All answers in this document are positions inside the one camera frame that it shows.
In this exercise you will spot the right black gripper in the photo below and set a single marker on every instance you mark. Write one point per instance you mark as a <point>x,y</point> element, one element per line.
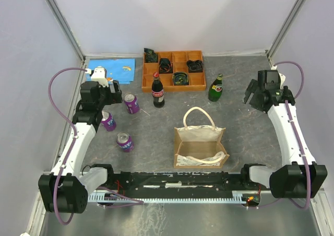
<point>252,89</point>

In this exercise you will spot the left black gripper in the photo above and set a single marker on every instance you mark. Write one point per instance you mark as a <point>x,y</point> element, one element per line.
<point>114,97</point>

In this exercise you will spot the purple soda can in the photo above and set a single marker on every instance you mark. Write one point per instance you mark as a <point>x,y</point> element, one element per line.
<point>131,103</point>
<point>107,121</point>
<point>124,140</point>

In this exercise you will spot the purple soda can front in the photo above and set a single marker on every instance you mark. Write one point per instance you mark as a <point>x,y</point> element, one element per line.
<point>124,140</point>

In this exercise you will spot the cola glass bottle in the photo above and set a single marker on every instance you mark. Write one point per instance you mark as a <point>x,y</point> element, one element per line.
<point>157,91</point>

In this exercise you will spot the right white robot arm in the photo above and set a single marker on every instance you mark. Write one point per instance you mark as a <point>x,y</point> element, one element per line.
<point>299,176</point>

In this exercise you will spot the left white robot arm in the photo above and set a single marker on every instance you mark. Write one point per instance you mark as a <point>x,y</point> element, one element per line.
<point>64,190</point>

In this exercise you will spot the blue patterned cloth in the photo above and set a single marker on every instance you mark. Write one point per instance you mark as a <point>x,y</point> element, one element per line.
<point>121,69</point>

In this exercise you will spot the green glass bottle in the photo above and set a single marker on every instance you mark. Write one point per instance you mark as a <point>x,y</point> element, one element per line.
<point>215,90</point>

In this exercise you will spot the dark rolled fabric top-left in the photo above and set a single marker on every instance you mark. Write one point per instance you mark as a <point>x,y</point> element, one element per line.
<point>150,56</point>

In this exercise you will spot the dark rolled fabric centre-left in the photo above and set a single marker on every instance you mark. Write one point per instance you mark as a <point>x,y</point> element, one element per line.
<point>165,66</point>

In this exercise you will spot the dark rolled fabric right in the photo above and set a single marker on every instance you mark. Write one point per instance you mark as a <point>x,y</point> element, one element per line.
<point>195,66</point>

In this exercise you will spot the dark rolled fabric bottom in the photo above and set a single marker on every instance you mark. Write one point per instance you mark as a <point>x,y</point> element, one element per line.
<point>180,79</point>

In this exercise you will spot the wooden compartment tray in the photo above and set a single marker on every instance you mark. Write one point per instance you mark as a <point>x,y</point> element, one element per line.
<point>197,81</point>

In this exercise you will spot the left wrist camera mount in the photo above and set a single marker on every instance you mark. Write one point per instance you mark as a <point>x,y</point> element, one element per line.
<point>99,75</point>

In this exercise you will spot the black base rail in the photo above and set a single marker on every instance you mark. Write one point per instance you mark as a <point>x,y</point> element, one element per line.
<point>182,184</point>

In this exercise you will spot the blue toothed cable duct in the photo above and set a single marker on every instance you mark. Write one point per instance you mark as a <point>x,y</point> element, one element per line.
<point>108,198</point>

